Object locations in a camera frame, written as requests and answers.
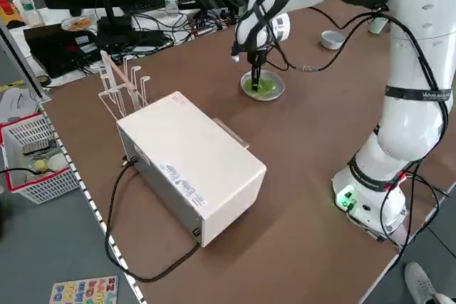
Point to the person's foot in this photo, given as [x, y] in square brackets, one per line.
[420, 282]

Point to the large grey plate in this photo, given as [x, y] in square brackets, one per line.
[279, 88]

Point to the clear dish with snacks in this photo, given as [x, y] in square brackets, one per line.
[76, 23]

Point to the red and yellow toy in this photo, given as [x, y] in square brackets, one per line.
[7, 12]

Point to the white bottle green label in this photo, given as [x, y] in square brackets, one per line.
[28, 8]

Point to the white red-rimmed plastic basket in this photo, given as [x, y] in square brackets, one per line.
[35, 176]

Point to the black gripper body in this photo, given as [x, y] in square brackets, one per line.
[257, 57]

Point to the clear plastic bottle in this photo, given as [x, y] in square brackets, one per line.
[171, 3]

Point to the black monitor stand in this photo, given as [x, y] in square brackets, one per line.
[114, 26]

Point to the colourful alphabet puzzle board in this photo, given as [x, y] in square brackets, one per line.
[85, 291]

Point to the small grey bowl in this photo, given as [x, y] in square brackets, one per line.
[332, 41]

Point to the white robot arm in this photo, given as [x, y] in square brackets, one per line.
[409, 122]

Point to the white toaster oven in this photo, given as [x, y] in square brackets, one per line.
[192, 161]

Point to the pale green cup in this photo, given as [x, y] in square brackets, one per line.
[377, 26]

